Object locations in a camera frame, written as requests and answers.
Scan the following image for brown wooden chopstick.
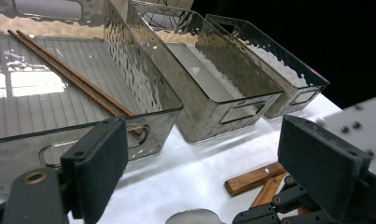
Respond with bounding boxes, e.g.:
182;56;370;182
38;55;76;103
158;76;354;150
15;29;144;137
7;29;123;119

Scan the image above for silver metal spoon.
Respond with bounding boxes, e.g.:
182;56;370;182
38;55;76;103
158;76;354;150
165;208;226;224

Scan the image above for smoky clear plastic bin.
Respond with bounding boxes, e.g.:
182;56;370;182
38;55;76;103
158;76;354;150
126;0;285;144
0;0;185;200
205;13;330;120

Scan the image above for white table mat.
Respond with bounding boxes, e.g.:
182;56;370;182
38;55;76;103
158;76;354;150
0;92;343;224

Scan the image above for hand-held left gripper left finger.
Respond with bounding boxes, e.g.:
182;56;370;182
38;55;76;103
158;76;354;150
60;116;129;224

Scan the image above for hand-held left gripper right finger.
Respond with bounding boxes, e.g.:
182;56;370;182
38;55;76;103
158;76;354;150
277;115;371;222

